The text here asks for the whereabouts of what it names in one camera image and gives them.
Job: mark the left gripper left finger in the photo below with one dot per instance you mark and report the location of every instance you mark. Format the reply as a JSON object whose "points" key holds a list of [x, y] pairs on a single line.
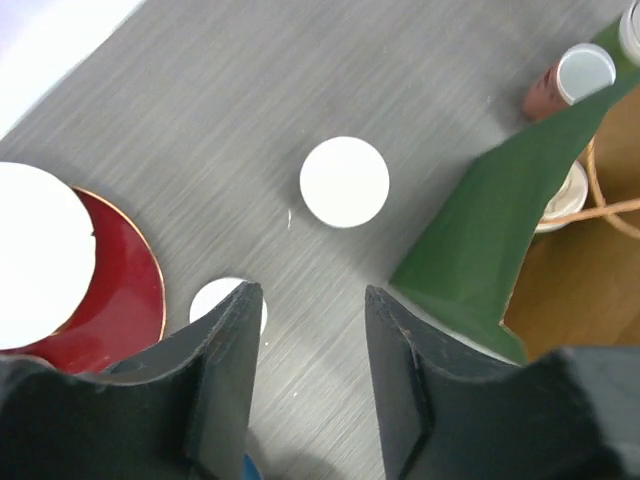
{"points": [[176, 410]]}

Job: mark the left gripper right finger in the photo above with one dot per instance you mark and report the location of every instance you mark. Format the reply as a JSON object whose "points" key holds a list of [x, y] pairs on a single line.
{"points": [[448, 411]]}

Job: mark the green paper bag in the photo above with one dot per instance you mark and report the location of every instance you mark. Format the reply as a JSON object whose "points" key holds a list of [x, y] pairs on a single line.
{"points": [[463, 267]]}

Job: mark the blue leaf-shaped dish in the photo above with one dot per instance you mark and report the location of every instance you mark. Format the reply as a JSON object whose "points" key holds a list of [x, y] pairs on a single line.
{"points": [[250, 470]]}

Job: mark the red round plate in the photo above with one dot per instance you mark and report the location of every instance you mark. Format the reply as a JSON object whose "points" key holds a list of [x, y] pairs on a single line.
{"points": [[124, 310]]}

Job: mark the spare white lid stack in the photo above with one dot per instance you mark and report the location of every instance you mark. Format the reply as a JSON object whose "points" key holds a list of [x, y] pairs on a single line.
{"points": [[211, 295]]}

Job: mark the white paper plate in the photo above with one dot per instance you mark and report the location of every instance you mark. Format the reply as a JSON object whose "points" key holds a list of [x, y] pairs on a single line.
{"points": [[48, 254]]}

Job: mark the small pink espresso cup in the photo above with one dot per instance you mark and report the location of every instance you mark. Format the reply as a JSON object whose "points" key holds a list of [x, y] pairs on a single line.
{"points": [[582, 70]]}

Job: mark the green paper cup stack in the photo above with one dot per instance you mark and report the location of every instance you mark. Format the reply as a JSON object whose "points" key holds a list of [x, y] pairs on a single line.
{"points": [[621, 39]]}

